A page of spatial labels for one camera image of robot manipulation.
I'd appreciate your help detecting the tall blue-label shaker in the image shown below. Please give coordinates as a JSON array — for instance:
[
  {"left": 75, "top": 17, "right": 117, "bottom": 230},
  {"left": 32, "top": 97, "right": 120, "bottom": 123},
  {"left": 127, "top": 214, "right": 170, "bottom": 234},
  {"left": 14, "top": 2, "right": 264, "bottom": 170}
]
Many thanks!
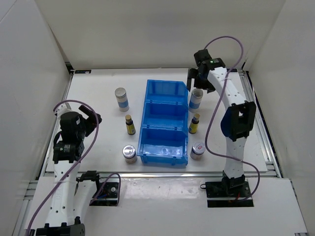
[
  {"left": 115, "top": 88, "right": 129, "bottom": 112},
  {"left": 189, "top": 88, "right": 203, "bottom": 113}
]

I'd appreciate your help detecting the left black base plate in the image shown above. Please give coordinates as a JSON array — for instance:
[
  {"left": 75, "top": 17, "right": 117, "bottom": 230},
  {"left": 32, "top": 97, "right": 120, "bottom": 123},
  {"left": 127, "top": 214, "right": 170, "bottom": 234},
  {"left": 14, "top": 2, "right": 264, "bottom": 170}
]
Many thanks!
[{"left": 90, "top": 173, "right": 122, "bottom": 207}]

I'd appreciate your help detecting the front aluminium rail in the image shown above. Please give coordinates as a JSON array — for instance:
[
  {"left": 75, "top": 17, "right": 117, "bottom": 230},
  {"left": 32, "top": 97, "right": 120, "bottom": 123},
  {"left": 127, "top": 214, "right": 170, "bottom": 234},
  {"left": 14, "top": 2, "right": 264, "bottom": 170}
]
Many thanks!
[{"left": 39, "top": 171, "right": 224, "bottom": 179}]

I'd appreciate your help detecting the left short silver-lid jar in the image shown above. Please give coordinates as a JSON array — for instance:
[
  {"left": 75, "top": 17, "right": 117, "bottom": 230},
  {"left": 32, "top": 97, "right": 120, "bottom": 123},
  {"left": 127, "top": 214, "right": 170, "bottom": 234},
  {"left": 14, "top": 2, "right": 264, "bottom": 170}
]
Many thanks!
[{"left": 122, "top": 145, "right": 137, "bottom": 164}]

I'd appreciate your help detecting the yellow-label brown bottle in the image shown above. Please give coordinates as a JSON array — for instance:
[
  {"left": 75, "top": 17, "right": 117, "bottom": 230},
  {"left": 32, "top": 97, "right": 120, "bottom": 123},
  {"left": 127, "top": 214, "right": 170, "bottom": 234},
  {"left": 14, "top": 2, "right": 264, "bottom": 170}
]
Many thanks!
[
  {"left": 189, "top": 113, "right": 200, "bottom": 134},
  {"left": 125, "top": 115, "right": 136, "bottom": 135}
]

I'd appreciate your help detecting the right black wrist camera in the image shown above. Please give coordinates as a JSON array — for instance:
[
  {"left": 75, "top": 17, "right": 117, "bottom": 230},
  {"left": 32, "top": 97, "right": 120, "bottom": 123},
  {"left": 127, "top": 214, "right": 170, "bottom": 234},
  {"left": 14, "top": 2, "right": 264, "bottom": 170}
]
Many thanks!
[{"left": 193, "top": 49, "right": 212, "bottom": 67}]

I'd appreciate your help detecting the blue three-compartment plastic bin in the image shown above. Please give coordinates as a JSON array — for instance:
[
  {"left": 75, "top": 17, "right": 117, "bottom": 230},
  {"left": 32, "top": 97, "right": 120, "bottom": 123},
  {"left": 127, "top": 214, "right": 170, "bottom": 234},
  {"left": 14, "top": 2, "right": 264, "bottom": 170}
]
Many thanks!
[{"left": 137, "top": 80, "right": 189, "bottom": 168}]

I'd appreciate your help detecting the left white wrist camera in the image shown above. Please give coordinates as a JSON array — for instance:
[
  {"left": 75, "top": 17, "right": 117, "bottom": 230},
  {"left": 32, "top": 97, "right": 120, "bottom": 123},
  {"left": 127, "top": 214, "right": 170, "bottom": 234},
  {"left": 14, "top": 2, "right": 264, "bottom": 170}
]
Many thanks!
[{"left": 54, "top": 102, "right": 71, "bottom": 120}]

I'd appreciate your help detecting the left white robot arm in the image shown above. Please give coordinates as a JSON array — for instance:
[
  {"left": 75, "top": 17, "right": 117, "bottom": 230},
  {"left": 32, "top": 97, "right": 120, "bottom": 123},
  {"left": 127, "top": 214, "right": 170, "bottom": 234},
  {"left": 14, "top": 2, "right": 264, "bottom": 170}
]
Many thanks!
[{"left": 35, "top": 102, "right": 103, "bottom": 236}]

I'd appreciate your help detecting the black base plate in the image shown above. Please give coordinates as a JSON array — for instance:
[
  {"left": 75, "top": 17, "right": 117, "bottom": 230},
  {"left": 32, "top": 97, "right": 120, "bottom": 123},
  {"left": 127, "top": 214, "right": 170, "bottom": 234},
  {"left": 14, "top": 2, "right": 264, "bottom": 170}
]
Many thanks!
[
  {"left": 90, "top": 173, "right": 122, "bottom": 207},
  {"left": 200, "top": 181, "right": 254, "bottom": 208}
]

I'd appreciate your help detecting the right short red-label jar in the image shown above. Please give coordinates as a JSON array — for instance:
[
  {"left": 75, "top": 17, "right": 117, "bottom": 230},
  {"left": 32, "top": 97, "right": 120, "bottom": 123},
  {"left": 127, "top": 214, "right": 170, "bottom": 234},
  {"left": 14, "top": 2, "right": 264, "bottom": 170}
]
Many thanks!
[{"left": 190, "top": 142, "right": 206, "bottom": 160}]

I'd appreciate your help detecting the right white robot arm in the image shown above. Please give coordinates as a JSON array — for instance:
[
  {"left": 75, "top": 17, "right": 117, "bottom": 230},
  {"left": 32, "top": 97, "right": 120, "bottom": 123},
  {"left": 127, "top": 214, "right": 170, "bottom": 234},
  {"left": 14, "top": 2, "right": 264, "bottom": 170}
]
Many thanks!
[{"left": 187, "top": 51, "right": 256, "bottom": 197}]

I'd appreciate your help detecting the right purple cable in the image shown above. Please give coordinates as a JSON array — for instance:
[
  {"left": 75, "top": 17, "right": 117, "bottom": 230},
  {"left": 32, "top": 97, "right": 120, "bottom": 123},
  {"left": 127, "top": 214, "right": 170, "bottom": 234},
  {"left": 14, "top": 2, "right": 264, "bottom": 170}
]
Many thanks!
[{"left": 204, "top": 36, "right": 261, "bottom": 202}]

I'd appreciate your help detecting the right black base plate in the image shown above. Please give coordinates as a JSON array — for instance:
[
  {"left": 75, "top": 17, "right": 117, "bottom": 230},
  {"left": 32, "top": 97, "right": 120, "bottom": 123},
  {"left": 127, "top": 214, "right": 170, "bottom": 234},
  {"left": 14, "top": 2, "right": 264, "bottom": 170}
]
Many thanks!
[{"left": 200, "top": 181, "right": 254, "bottom": 208}]

